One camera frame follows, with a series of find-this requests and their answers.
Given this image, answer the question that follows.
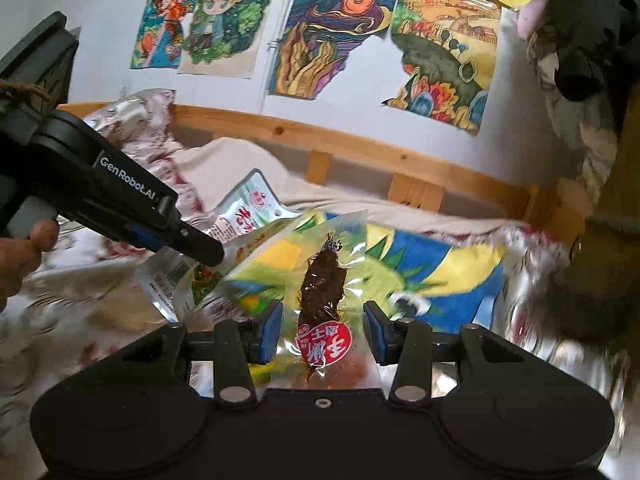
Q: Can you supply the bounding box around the white red-patterned glossy cloth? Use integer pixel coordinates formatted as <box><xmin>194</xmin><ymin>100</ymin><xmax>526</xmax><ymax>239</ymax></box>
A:
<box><xmin>0</xmin><ymin>87</ymin><xmax>632</xmax><ymax>480</ymax></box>

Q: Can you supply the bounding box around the clear dark meat snack packet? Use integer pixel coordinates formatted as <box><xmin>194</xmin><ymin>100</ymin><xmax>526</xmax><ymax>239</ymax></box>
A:
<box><xmin>222</xmin><ymin>208</ymin><xmax>383</xmax><ymax>391</ymax></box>

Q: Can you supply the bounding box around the black cloth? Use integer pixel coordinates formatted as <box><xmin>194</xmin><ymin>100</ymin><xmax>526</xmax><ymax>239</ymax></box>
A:
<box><xmin>537</xmin><ymin>0</ymin><xmax>640</xmax><ymax>103</ymax></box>

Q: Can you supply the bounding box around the blond figure wall drawing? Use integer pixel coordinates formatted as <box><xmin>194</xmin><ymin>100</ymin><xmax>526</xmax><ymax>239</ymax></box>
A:
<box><xmin>177</xmin><ymin>0</ymin><xmax>281</xmax><ymax>81</ymax></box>

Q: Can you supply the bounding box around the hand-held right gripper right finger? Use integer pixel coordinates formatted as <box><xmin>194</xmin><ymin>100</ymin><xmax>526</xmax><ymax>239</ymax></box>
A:
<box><xmin>363</xmin><ymin>301</ymin><xmax>526</xmax><ymax>405</ymax></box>

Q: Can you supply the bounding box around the wooden bed rail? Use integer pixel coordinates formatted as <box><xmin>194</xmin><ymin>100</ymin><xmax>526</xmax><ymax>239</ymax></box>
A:
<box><xmin>60</xmin><ymin>102</ymin><xmax>591</xmax><ymax>246</ymax></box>

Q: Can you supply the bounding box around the mottled grey cloth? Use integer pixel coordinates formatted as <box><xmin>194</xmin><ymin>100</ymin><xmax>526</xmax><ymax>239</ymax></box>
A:
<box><xmin>522</xmin><ymin>7</ymin><xmax>640</xmax><ymax>343</ymax></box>

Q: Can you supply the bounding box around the dark grey panel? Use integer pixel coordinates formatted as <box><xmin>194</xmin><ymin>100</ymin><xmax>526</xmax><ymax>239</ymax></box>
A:
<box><xmin>0</xmin><ymin>12</ymin><xmax>82</xmax><ymax>111</ymax></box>

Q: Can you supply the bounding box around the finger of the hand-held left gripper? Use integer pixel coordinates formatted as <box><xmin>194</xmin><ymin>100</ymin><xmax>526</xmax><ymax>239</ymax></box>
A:
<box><xmin>127</xmin><ymin>194</ymin><xmax>224</xmax><ymax>267</ymax></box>

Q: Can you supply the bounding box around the clear green vegetable snack packet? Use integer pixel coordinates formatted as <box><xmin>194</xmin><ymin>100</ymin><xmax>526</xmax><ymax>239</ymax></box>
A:
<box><xmin>136</xmin><ymin>252</ymin><xmax>226</xmax><ymax>323</ymax></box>

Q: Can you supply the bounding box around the white red-print snack packet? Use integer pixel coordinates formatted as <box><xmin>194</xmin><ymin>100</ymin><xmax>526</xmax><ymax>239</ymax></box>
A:
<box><xmin>205</xmin><ymin>169</ymin><xmax>301</xmax><ymax>261</ymax></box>

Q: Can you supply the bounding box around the blue swirl wall drawing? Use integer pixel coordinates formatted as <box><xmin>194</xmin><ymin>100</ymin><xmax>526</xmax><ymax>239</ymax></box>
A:
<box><xmin>266</xmin><ymin>0</ymin><xmax>401</xmax><ymax>109</ymax></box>

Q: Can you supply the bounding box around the person's left hand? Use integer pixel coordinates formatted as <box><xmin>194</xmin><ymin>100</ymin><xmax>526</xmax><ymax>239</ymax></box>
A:
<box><xmin>0</xmin><ymin>220</ymin><xmax>61</xmax><ymax>313</ymax></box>

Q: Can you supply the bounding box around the orange-haired figure wall drawing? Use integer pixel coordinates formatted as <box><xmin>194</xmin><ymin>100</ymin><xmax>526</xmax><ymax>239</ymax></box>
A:
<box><xmin>130</xmin><ymin>0</ymin><xmax>201</xmax><ymax>72</ymax></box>

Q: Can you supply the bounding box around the colourful painted cardboard box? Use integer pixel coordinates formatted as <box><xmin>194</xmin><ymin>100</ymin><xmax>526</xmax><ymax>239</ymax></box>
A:
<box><xmin>192</xmin><ymin>210</ymin><xmax>507</xmax><ymax>386</ymax></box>

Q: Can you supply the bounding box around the beige bed sheet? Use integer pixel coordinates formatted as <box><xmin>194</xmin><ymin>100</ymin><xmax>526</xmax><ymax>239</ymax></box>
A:
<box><xmin>170</xmin><ymin>137</ymin><xmax>526</xmax><ymax>233</ymax></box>

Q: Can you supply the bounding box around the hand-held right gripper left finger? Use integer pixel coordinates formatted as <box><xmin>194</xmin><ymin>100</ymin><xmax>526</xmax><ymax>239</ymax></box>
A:
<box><xmin>120</xmin><ymin>302</ymin><xmax>284</xmax><ymax>405</ymax></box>

